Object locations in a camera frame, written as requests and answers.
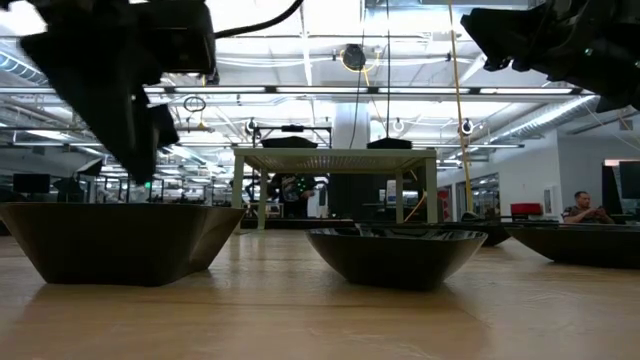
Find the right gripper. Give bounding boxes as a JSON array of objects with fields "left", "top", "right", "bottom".
[{"left": 460, "top": 0, "right": 601, "bottom": 86}]

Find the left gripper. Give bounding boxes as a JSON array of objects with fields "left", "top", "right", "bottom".
[{"left": 19, "top": 0, "right": 180, "bottom": 185}]

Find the black leaf-shaped plate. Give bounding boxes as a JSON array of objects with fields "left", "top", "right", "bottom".
[
  {"left": 304, "top": 227, "right": 489, "bottom": 292},
  {"left": 503, "top": 223, "right": 640, "bottom": 270}
]

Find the black wavy square plate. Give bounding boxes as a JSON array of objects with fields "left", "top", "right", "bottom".
[{"left": 0, "top": 202, "right": 247, "bottom": 288}]

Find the small black monitor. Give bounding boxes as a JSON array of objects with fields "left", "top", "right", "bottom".
[{"left": 12, "top": 173, "right": 51, "bottom": 195}]

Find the person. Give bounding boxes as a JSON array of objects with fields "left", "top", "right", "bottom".
[
  {"left": 267, "top": 173, "right": 319, "bottom": 220},
  {"left": 562, "top": 190, "right": 616, "bottom": 225}
]

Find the red box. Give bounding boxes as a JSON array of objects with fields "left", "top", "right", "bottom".
[{"left": 509, "top": 202, "right": 544, "bottom": 217}]

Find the large black monitor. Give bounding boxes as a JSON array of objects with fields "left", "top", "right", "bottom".
[{"left": 602, "top": 159, "right": 640, "bottom": 217}]

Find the black scalloped plate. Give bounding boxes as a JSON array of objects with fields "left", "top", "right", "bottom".
[
  {"left": 439, "top": 221, "right": 512, "bottom": 248},
  {"left": 349, "top": 222, "right": 441, "bottom": 231}
]

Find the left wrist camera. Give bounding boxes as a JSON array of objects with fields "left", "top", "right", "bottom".
[{"left": 133, "top": 0, "right": 217, "bottom": 76}]

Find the yellow cable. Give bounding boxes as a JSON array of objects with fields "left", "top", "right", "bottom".
[{"left": 447, "top": 0, "right": 475, "bottom": 214}]

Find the black hanging cable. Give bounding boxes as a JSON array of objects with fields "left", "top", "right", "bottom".
[{"left": 384, "top": 0, "right": 392, "bottom": 141}]

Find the background frame with camera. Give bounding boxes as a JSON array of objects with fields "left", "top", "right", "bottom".
[{"left": 251, "top": 124, "right": 334, "bottom": 150}]

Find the black ceiling cable reel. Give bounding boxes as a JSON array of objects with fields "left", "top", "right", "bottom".
[{"left": 341, "top": 43, "right": 368, "bottom": 72}]

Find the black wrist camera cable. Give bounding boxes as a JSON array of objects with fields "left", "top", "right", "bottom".
[{"left": 213, "top": 0, "right": 306, "bottom": 40}]

